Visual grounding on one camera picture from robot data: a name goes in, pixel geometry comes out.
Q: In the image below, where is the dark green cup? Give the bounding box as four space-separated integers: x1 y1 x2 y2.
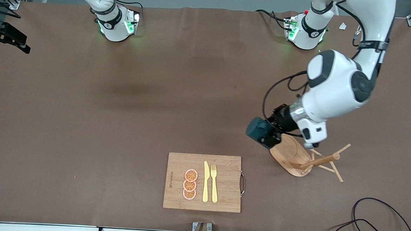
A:
245 117 280 148

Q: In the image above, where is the wooden mug tree stand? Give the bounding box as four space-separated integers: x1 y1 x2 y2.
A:
268 133 351 184

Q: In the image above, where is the bamboo cutting board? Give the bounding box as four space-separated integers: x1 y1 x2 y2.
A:
162 152 247 213

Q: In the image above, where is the yellow plastic fork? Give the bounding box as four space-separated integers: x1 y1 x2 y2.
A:
209 165 220 204

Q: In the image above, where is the yellow plastic knife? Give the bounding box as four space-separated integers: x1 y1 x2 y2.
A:
202 161 211 203

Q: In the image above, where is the toy orange slice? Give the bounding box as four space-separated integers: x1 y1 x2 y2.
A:
184 168 199 183

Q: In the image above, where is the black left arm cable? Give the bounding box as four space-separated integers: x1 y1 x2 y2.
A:
261 69 308 137

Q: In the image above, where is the black looped cable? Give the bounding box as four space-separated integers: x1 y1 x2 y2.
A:
326 195 411 231

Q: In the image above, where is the black left base cable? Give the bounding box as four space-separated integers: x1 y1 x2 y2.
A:
255 9 289 30

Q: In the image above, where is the black base cable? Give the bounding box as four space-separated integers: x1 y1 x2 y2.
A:
95 0 144 21
255 9 289 30

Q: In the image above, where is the black right base cable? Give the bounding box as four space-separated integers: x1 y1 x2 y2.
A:
95 0 144 21

